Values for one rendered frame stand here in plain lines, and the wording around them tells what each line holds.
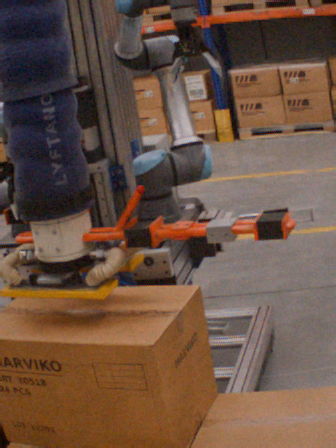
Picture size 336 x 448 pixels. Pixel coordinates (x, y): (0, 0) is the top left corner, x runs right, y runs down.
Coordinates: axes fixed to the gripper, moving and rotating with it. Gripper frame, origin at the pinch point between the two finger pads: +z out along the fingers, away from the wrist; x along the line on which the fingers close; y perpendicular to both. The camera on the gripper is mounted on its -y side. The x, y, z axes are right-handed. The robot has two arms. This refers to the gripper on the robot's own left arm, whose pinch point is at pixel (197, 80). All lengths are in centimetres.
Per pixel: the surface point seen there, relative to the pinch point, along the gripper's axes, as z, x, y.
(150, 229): 32, -9, 42
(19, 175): 13, -42, 44
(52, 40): -22, -28, 40
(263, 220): 32, 20, 44
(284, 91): 96, -45, -672
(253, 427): 98, 10, 40
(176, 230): 33, -3, 42
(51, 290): 45, -38, 48
